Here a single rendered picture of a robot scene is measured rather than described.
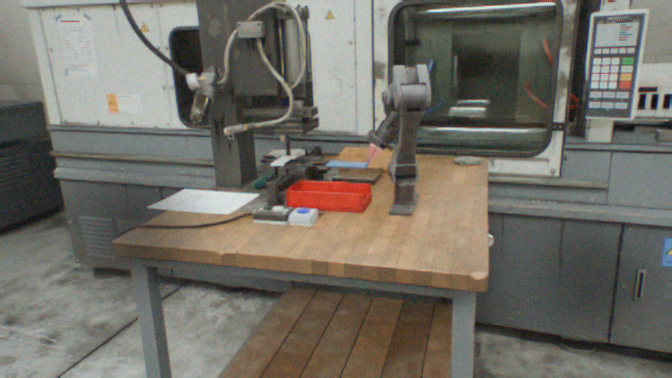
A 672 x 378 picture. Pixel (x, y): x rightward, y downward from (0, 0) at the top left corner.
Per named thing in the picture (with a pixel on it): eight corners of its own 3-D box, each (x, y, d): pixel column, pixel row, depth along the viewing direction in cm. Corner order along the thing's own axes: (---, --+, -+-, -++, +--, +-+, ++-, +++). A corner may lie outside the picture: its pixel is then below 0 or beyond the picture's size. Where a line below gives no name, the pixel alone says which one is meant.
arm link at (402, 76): (381, 89, 164) (395, 60, 134) (408, 87, 165) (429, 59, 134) (383, 125, 164) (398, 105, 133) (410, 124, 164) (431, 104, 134)
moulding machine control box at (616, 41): (580, 122, 186) (592, 11, 176) (574, 113, 207) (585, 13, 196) (639, 122, 180) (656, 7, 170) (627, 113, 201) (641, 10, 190)
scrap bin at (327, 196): (363, 213, 150) (362, 194, 149) (286, 208, 157) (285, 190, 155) (371, 201, 161) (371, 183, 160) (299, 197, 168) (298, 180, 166)
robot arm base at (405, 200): (387, 189, 146) (411, 190, 144) (398, 172, 165) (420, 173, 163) (387, 215, 148) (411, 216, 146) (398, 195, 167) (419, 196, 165)
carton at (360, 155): (400, 174, 194) (400, 155, 192) (339, 172, 201) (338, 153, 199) (405, 166, 206) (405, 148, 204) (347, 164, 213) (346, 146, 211)
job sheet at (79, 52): (63, 76, 283) (51, 13, 274) (65, 76, 284) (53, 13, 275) (100, 77, 275) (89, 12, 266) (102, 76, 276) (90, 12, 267)
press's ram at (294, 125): (305, 144, 166) (301, 51, 158) (235, 142, 173) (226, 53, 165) (322, 134, 183) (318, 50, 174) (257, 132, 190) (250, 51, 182)
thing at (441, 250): (476, 594, 134) (488, 275, 109) (150, 509, 160) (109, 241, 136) (479, 343, 237) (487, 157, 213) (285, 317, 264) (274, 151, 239)
